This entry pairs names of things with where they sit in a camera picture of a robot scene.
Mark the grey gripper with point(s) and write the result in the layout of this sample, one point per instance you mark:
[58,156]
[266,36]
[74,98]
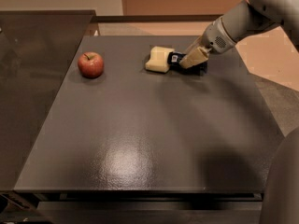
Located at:
[216,40]

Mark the dark blue rxbar wrapper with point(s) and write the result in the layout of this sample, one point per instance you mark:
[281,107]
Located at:
[177,62]

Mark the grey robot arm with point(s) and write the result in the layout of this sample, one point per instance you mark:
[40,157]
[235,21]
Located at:
[281,195]

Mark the yellow sponge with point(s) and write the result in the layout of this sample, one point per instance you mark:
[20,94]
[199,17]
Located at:
[158,60]

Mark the red apple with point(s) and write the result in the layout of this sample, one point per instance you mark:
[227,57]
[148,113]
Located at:
[91,64]

